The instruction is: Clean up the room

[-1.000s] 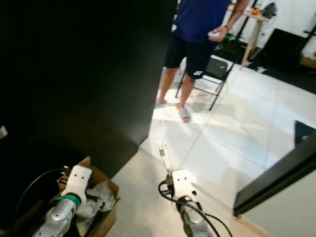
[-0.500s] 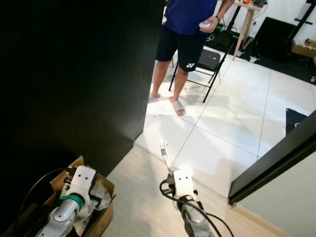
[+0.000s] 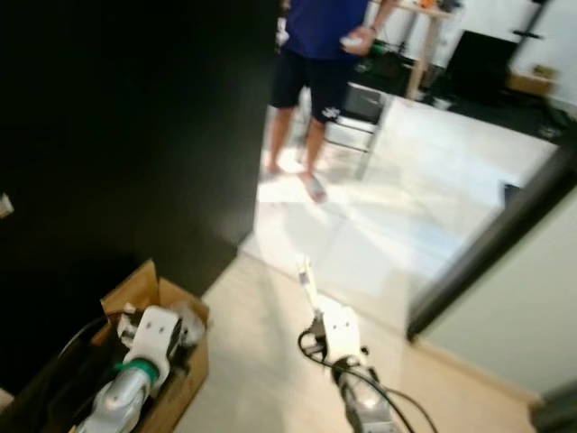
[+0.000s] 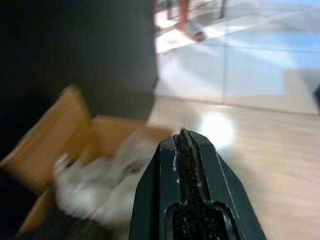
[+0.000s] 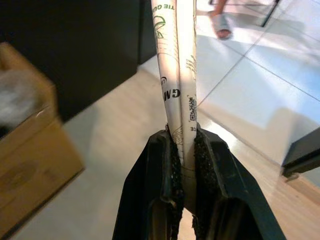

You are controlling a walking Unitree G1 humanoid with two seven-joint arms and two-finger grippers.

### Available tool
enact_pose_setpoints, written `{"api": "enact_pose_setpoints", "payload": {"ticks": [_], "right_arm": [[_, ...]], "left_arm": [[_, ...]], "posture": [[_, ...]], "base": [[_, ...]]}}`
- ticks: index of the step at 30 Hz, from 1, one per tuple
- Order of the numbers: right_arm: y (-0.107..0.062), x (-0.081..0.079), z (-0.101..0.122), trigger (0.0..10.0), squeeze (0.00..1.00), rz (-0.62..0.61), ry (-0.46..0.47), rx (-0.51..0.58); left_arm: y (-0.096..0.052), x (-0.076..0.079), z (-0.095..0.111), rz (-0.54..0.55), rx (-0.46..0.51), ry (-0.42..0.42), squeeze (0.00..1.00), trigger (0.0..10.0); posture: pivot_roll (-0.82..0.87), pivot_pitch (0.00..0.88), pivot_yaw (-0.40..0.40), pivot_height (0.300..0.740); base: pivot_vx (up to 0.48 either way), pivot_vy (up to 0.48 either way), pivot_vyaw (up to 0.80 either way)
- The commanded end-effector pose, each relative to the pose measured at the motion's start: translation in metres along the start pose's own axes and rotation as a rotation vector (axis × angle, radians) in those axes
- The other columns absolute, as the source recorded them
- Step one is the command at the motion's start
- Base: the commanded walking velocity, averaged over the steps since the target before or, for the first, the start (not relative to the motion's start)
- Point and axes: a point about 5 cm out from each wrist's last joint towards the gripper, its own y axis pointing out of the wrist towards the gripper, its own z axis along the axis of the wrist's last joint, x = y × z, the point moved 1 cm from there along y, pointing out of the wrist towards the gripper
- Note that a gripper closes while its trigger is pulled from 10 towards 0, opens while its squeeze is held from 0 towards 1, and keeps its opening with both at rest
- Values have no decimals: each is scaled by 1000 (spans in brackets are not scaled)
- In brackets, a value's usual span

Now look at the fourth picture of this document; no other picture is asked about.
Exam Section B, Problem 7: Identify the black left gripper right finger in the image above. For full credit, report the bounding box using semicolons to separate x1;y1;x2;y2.
184;128;268;240

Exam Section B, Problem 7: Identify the grey open-toe slipper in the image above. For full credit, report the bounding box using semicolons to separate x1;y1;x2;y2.
186;21;209;43

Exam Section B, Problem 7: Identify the bare person leg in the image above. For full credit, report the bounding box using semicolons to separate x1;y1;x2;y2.
175;0;201;35

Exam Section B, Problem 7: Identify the brown cardboard box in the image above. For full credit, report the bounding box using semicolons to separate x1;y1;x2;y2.
0;83;173;240

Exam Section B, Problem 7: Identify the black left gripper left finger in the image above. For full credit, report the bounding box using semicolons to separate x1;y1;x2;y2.
128;128;195;240

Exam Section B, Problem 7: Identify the white crumpled rubbish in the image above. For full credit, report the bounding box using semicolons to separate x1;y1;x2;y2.
53;134;156;226

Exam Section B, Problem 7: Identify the dark door panel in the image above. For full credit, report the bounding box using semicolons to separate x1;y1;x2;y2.
0;0;160;126

